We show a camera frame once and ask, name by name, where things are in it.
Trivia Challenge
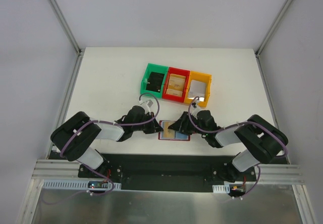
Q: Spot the red leather card holder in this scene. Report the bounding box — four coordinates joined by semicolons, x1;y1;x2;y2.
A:
158;120;190;141

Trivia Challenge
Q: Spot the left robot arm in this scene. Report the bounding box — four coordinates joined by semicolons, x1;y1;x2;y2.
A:
50;105;163;178

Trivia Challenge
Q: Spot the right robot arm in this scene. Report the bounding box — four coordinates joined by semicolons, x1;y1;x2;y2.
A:
168;110;288;183

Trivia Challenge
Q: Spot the silver VIP card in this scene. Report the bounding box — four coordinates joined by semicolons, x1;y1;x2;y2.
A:
187;80;206;101

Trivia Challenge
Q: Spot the gold VIP card lower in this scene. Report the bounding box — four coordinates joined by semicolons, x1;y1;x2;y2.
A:
166;88;183;97

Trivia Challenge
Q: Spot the gold vip card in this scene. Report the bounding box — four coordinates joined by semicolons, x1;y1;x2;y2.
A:
168;74;186;88
166;88;183;97

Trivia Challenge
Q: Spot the black VIP card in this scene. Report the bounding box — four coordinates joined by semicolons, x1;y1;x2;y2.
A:
146;72;165;93

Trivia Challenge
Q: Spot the gold VIP card upper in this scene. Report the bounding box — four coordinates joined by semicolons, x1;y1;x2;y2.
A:
168;74;186;88

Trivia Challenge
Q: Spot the yellow plastic bin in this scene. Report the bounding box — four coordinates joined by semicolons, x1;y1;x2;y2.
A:
184;71;212;107

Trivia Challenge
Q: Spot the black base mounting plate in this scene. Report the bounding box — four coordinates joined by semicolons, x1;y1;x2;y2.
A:
47;150;288;192

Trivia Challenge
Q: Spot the green plastic bin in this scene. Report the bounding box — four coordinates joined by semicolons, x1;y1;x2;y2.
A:
140;63;169;98

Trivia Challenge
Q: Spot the red plastic bin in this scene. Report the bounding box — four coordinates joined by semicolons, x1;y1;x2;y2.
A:
162;67;190;103

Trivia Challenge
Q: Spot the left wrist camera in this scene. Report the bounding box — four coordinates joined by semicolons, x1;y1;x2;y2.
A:
140;99;153;108

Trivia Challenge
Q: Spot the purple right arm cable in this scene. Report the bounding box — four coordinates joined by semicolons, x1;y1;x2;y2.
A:
188;96;289;159

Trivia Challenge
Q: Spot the right white cable duct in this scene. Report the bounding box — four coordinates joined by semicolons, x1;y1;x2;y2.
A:
212;184;230;194

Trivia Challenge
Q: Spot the white cable duct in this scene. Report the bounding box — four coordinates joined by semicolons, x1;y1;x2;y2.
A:
212;184;230;194
43;180;113;191

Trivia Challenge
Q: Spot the left aluminium frame post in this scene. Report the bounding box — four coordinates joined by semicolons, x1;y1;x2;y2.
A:
37;0;85;55

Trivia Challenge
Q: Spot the aluminium frame post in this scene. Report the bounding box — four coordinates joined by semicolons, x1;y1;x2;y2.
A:
37;0;85;55
254;0;306;57

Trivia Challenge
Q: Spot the left white cable duct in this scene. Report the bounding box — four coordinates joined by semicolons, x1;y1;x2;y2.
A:
43;180;113;191

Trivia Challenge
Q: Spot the right aluminium frame post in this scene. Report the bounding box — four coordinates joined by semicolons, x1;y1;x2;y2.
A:
254;0;306;57

